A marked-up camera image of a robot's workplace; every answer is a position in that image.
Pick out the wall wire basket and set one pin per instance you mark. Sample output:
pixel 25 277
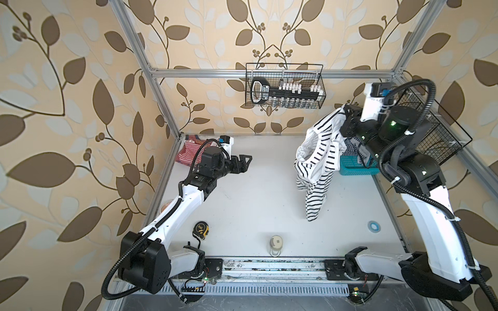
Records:
pixel 290 72
pixel 445 137

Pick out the right wall wire basket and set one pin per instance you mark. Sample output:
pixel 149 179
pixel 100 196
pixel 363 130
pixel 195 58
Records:
pixel 445 137

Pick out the black tool set in basket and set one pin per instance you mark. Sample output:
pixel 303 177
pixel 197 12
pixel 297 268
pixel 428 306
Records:
pixel 285 94

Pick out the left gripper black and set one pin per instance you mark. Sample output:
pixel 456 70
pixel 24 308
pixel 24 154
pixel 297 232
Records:
pixel 242 167

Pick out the black white striped tank top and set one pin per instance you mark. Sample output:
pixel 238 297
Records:
pixel 318 158

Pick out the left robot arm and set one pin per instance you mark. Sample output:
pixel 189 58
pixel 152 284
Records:
pixel 144 262

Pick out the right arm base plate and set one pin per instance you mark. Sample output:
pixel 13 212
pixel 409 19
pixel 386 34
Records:
pixel 338 270

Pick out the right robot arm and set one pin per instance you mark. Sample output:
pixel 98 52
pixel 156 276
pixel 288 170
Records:
pixel 391 124

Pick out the back wall wire basket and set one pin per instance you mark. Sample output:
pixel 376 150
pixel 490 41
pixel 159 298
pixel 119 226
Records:
pixel 290 72

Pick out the red striped folded tank top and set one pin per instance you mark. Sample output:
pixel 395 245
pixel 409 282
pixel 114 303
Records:
pixel 190 147

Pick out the navy striped tank top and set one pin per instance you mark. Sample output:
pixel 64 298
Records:
pixel 352 147

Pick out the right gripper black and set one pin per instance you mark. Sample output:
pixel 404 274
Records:
pixel 353 121

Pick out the aluminium front rail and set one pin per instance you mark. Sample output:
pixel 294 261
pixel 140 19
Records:
pixel 286 276

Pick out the small white jar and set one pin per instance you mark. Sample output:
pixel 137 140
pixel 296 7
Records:
pixel 276 245

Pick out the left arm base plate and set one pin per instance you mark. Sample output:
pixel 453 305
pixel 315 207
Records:
pixel 210 268

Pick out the teal plastic basket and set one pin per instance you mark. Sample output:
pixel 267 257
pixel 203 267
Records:
pixel 357 166

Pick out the yellow black tape measure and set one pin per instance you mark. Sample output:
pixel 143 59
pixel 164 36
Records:
pixel 201 230

